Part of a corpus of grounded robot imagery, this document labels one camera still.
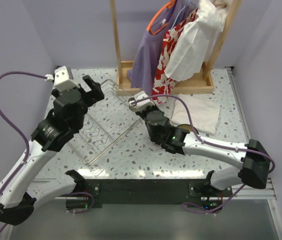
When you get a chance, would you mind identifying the blue floral bowl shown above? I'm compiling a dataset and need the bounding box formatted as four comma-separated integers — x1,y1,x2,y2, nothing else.
177,124,192,132

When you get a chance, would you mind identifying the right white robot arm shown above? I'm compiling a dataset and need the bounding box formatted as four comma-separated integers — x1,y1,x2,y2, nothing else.
134,105,271,197

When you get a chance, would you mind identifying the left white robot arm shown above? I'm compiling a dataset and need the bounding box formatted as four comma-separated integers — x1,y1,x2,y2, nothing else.
0,71,105,226

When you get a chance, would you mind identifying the wooden clothes rack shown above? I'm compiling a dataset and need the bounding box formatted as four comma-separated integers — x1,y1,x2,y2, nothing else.
109,0,244,97

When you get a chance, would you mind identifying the folded white cloth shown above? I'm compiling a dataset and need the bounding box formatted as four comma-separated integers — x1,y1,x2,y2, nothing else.
170,94,221,135

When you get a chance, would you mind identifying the red white floral garment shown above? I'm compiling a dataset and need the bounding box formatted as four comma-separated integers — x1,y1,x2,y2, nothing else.
151,8,198,96

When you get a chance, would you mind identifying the purple shirt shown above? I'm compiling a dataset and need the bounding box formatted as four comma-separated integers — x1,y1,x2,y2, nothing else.
127,0,194,100

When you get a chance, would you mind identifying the white hanging garment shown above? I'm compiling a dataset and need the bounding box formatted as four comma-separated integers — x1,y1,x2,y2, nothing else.
165,0,233,82

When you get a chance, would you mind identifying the orange hanger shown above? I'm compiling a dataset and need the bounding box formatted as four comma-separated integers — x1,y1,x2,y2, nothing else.
146,0,177,36

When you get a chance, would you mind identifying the blue hanger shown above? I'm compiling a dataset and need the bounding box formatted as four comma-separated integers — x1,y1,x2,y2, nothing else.
171,0,198,29

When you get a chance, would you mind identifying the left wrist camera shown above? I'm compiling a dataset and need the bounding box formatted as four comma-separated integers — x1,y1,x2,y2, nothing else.
44,66,80,92

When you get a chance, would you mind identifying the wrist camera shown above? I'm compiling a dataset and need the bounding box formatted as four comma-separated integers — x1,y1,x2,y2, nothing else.
128,91,155,113
44,66,80,92

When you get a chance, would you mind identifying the wire dish rack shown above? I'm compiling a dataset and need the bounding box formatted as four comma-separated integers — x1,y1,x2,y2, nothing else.
63,79,144,178

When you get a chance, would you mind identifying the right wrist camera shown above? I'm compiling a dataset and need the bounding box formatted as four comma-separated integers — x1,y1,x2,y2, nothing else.
128,91,155,113

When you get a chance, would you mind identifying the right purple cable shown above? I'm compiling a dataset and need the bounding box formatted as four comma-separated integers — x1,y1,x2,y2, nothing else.
130,94,276,216

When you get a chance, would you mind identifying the purple cable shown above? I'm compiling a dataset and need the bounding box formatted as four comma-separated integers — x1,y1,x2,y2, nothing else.
130,94,276,216
0,71,97,240

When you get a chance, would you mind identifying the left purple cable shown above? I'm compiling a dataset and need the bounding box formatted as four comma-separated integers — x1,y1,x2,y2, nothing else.
0,71,97,240

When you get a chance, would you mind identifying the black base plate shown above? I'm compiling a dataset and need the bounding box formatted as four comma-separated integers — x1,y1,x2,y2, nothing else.
66,179,232,210

